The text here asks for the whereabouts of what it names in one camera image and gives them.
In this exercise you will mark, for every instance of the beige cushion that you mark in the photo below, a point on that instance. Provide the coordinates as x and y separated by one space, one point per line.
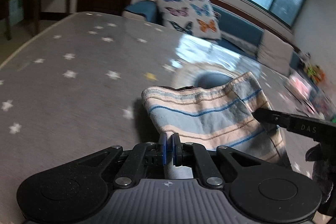
273 53

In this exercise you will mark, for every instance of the clear plastic storage box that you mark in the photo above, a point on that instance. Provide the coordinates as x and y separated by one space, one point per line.
323 106

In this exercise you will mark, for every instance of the butterfly print pillow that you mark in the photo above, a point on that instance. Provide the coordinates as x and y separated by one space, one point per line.
189 16

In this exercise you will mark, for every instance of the round black induction cooktop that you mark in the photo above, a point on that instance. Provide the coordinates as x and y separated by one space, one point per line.
210 81

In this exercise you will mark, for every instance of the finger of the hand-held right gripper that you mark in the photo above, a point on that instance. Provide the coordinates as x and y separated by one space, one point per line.
270 116

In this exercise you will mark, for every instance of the pink tissue pack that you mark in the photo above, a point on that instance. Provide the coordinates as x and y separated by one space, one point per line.
299 85

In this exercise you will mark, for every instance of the grey star-print tablecloth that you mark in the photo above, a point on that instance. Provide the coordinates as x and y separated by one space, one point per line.
65 82

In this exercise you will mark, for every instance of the orange plush toy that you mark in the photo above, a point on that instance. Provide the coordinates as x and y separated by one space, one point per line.
320 74

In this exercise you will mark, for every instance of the light blue box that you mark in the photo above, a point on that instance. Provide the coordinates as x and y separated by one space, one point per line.
16 10

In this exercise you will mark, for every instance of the striped garment with brown trim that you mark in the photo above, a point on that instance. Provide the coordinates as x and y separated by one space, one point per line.
210 113

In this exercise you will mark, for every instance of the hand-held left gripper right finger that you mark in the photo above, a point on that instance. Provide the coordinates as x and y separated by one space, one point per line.
175 150

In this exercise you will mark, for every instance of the blue sofa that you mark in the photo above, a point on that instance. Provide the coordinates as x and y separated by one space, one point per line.
236 27

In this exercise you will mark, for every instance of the plush bear with green vest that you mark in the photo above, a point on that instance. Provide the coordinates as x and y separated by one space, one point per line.
311 71

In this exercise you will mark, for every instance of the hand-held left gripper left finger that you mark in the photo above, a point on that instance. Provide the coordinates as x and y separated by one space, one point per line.
164 150

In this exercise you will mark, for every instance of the panda plush toy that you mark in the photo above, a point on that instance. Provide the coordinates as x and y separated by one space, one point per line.
306 56

